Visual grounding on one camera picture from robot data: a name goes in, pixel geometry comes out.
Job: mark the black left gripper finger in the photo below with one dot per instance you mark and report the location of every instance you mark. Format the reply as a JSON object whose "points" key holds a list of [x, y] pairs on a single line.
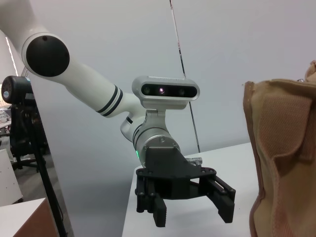
{"points": [[148, 197], [222, 202]]}

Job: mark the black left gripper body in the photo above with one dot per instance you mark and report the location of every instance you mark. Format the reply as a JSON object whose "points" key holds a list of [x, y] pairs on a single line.
{"points": [[168, 172]]}

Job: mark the khaki fabric food bag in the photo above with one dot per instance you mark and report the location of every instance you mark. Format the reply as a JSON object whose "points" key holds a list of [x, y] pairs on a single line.
{"points": [[284, 148]]}

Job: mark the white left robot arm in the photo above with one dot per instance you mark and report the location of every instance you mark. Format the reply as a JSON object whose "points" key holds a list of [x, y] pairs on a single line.
{"points": [[86, 79]]}

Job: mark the black tripod stand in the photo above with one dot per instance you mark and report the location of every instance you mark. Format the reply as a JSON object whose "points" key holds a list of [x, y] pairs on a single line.
{"points": [[47, 177]]}

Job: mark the white cabinet with brown side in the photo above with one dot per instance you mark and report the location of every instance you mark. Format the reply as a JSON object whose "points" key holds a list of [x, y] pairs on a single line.
{"points": [[19, 217]]}

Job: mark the cluttered background desk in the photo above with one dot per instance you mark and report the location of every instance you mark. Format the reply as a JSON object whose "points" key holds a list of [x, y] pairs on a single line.
{"points": [[3, 116]]}

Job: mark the black office chair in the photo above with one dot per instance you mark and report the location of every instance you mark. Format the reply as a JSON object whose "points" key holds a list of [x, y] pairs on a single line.
{"points": [[14, 89]]}

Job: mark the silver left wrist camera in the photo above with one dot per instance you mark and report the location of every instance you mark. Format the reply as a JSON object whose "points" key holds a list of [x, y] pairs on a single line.
{"points": [[168, 91]]}

